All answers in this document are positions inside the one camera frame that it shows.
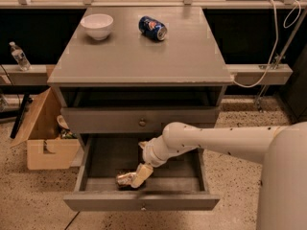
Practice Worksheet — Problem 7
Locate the white cable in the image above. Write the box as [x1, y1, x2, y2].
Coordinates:
[232, 0, 302, 89]

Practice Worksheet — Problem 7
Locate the round drawer knob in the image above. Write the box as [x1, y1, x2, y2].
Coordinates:
[138, 119, 147, 127]

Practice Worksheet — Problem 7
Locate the blue pepsi can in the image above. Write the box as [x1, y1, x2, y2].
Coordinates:
[138, 16, 167, 41]

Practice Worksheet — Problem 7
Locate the open grey middle drawer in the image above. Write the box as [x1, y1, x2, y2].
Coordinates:
[64, 137, 220, 211]

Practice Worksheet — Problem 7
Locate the open cardboard box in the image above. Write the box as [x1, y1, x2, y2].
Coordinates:
[11, 87, 83, 170]

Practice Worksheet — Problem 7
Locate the white ceramic bowl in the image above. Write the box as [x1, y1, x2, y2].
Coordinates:
[81, 13, 113, 40]

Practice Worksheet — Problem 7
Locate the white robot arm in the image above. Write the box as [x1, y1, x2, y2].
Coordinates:
[131, 122, 307, 230]

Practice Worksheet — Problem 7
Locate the clear plastic water bottle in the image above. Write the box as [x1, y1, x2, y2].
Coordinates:
[10, 41, 31, 71]

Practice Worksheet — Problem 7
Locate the grey wooden drawer cabinet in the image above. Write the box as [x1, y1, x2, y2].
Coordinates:
[47, 6, 234, 213]

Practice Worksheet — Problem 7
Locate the grey wall ledge rail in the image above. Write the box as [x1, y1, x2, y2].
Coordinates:
[0, 64, 293, 86]

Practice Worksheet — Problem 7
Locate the closed grey upper drawer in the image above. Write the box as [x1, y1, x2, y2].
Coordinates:
[61, 107, 220, 134]

